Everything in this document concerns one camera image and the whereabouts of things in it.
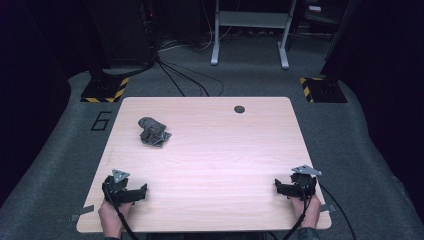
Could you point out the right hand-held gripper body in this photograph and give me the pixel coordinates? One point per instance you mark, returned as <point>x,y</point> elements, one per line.
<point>303,186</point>

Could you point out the dark equipment cabinet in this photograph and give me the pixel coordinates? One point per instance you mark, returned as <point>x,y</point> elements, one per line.
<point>120,30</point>

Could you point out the white metal stand frame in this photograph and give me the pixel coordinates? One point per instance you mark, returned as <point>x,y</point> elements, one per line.
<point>253,19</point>

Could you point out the grey tape strip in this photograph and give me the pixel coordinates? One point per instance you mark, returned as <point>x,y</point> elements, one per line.
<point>329,208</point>
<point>81,212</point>

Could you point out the round dark table grommet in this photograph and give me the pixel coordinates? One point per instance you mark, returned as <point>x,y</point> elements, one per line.
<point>239,109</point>

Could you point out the person's left hand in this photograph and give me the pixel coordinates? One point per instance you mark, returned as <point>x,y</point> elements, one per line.
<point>111,216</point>

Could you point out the person's right hand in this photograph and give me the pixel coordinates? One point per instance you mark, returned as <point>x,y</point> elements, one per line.
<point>308,211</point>

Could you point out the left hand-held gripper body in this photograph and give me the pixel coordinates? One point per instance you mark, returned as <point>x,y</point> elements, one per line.
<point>116,191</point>

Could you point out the black hazard-striped stand base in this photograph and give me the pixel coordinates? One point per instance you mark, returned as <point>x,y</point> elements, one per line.
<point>105,89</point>
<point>325,90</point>

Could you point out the dark grey cloth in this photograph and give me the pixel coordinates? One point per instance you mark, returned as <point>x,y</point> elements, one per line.
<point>152,131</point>

